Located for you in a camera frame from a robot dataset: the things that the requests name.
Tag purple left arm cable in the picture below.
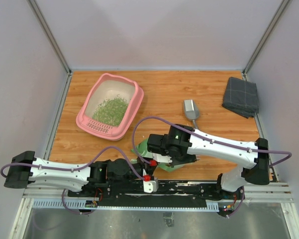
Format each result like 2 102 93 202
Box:
0 146 146 215

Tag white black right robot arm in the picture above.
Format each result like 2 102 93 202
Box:
147 124 270 199

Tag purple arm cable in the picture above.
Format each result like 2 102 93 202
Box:
0 146 146 215
131 116 293 217

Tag green cat litter bag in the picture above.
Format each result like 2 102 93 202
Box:
135 138 185 172

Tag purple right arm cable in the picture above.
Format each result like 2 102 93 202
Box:
131 116 293 217

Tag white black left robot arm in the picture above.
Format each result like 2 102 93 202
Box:
4 151 158 197

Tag folded dark grey cloth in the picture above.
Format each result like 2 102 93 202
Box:
222 77 259 119

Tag pink litter box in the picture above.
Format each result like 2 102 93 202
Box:
76 73 144 141

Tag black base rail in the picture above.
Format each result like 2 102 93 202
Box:
67 180 242 208

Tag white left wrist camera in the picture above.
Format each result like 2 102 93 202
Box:
143 175 159 193

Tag grey metal scoop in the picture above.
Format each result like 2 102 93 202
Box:
184 100 200 129

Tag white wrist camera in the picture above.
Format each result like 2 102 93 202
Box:
143 175 159 193
149 152 172 166

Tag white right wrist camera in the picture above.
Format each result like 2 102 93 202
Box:
149 152 172 166

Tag grey slotted cable duct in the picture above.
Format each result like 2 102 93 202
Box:
32 198 219 212

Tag green cat litter pellets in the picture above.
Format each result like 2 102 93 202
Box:
92 95 128 127

